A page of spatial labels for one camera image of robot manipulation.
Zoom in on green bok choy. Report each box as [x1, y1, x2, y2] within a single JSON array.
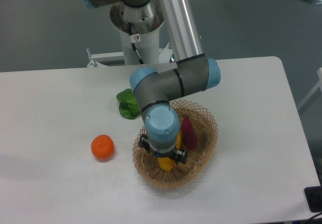
[[116, 88, 140, 120]]

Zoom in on orange tangerine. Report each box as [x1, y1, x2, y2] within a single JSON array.
[[91, 134, 115, 162]]

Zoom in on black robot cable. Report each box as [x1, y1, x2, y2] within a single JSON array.
[[127, 22, 145, 65]]

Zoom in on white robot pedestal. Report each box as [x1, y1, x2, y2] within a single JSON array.
[[119, 29, 159, 65]]

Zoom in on black device at table edge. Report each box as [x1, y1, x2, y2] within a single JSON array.
[[304, 186, 321, 212]]

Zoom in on yellow mango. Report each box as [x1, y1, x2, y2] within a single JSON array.
[[157, 131, 182, 171]]

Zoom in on white frame at right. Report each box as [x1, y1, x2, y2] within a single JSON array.
[[296, 67, 321, 115]]

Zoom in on white metal mounting bracket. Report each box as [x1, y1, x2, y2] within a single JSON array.
[[86, 42, 176, 67]]

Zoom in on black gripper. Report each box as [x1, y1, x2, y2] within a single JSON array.
[[138, 134, 188, 164]]

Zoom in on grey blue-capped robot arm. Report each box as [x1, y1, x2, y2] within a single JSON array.
[[84, 0, 221, 163]]

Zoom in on woven wicker basket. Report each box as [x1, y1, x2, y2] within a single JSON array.
[[132, 100, 218, 189]]

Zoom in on purple sweet potato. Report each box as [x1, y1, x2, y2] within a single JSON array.
[[181, 117, 197, 150]]

